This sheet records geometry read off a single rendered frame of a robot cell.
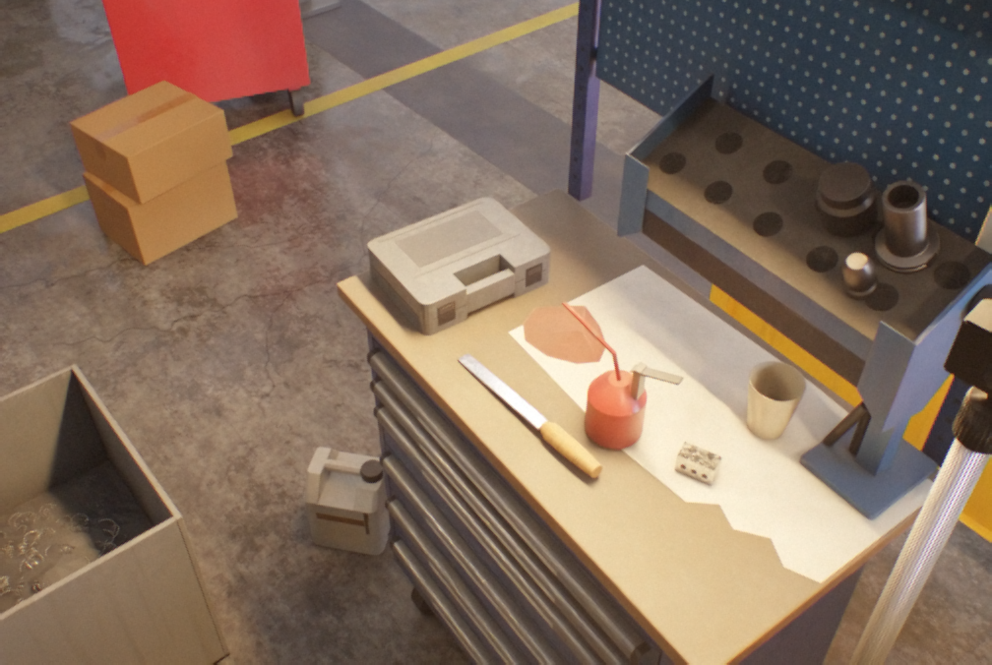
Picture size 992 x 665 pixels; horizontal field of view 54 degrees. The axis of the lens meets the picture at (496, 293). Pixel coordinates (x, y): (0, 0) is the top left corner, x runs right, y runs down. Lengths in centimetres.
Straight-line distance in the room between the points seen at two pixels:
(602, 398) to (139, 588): 102
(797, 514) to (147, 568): 118
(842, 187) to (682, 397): 43
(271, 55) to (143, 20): 48
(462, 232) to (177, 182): 178
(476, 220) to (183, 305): 168
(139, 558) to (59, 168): 235
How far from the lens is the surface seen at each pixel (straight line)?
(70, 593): 194
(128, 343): 316
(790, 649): 175
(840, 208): 129
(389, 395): 173
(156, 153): 326
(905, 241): 126
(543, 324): 159
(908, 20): 131
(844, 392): 257
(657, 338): 161
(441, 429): 158
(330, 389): 286
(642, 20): 163
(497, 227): 170
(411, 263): 163
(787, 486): 145
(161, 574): 202
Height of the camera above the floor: 205
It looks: 41 degrees down
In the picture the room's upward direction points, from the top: straight up
